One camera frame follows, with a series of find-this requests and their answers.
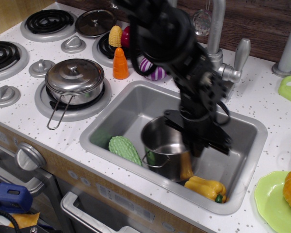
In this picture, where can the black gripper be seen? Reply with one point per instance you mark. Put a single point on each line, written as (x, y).
(198, 134)

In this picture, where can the stainless steel pot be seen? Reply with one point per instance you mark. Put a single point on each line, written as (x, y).
(165, 152)

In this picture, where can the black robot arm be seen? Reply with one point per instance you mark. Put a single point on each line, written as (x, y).
(165, 36)

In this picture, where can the silver toy sink basin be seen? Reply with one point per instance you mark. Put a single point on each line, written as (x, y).
(139, 103)

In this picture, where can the steel pot lid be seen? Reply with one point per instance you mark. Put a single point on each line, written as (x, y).
(95, 23)

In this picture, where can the yellow toy bell pepper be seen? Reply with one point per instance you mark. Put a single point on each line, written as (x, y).
(211, 189)

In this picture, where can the green toy bitter gourd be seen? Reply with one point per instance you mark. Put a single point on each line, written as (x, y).
(123, 147)

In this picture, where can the purple striped toy onion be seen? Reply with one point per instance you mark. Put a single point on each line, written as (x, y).
(158, 74)

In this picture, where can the light green plate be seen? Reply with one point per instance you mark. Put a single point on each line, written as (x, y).
(270, 202)

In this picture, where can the orange toy carrot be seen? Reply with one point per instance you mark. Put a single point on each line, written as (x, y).
(120, 65)

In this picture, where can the hanging steel strainer spoon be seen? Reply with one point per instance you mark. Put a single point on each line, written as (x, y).
(202, 20)

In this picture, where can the red toy pepper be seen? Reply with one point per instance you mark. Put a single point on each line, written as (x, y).
(125, 38)

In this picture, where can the back right black burner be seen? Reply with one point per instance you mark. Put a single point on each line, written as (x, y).
(103, 53)

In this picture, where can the black burner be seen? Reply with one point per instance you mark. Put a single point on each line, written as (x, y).
(48, 26)
(13, 59)
(103, 53)

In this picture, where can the yellow toy corn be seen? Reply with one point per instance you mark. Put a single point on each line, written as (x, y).
(115, 36)

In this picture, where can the silver stove knob back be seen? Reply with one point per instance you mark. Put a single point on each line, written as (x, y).
(73, 45)

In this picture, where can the silver stove knob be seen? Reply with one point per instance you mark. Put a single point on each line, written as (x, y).
(40, 68)
(9, 95)
(73, 45)

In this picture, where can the silver oven knob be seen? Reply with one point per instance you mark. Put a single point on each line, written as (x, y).
(28, 158)

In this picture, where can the silver stove knob middle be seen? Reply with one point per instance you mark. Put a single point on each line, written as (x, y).
(40, 68)

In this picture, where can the orange tape piece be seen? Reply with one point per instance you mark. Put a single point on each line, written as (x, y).
(26, 220)

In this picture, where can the blue clamp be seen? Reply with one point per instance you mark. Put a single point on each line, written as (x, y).
(15, 198)

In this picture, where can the back left black burner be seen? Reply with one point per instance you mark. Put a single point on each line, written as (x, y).
(48, 26)

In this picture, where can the silver stove knob front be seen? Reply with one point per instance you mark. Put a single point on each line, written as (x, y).
(9, 95)

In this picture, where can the far left black burner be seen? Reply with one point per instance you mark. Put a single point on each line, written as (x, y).
(13, 59)

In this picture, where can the silver oven door handle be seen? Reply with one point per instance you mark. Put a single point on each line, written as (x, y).
(89, 215)

